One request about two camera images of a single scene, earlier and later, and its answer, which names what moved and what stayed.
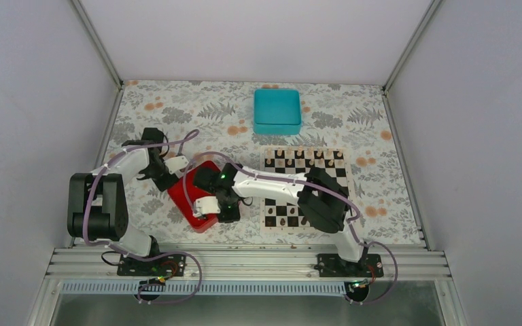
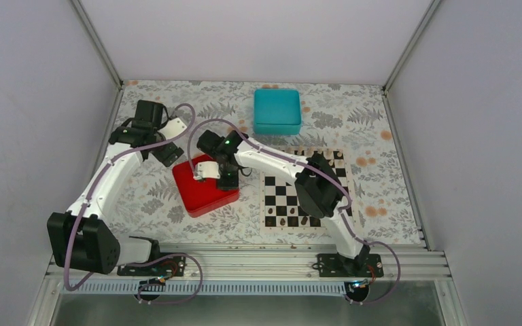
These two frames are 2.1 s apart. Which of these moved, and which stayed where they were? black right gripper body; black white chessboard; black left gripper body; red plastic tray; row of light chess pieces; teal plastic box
Moved: red plastic tray; black left gripper body; black right gripper body
Stayed: row of light chess pieces; black white chessboard; teal plastic box
